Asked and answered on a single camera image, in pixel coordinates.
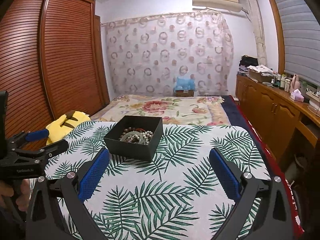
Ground circle pattern sheer curtain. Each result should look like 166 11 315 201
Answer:
105 11 234 96

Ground long white pearl necklace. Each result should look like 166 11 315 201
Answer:
121 127 155 145

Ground brown wooden sideboard cabinet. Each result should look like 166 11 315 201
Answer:
235 75 319 170

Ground pale green jade bangle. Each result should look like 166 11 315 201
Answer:
120 131 144 144

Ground blue plush toy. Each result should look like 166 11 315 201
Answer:
173 77 196 91

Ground yellow plush toy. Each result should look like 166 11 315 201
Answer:
46 111 91 145

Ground black square jewelry box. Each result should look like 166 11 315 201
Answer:
104 115 163 162

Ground floral bed cover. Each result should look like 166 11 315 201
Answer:
91 95 230 126

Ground pink tissue box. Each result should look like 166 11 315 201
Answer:
290 89 304 102

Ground pile of clothes on cabinet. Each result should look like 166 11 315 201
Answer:
238 55 274 83

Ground grey window roller blind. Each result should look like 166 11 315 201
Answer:
275 0 320 86

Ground cardboard box under toy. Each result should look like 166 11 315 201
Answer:
175 89 194 97

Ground brown louvered wooden wardrobe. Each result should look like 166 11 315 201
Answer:
1 0 110 138

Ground person's left hand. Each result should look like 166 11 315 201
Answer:
0 179 31 211

